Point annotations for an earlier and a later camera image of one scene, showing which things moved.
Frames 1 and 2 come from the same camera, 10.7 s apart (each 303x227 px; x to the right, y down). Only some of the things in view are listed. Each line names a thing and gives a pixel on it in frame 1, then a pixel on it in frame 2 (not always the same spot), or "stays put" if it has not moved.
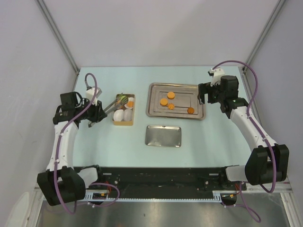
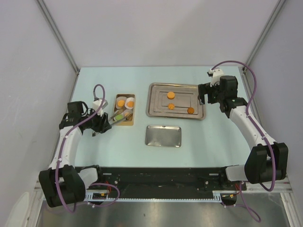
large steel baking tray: (174, 101) stays put
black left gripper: (98, 113) to (102, 125)
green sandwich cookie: (123, 100) to (119, 117)
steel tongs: (121, 100) to (112, 122)
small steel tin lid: (163, 135) stays put
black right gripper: (204, 89) stays put
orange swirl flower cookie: (171, 106) stays put
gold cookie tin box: (124, 115) stays put
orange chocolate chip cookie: (191, 110) stays put
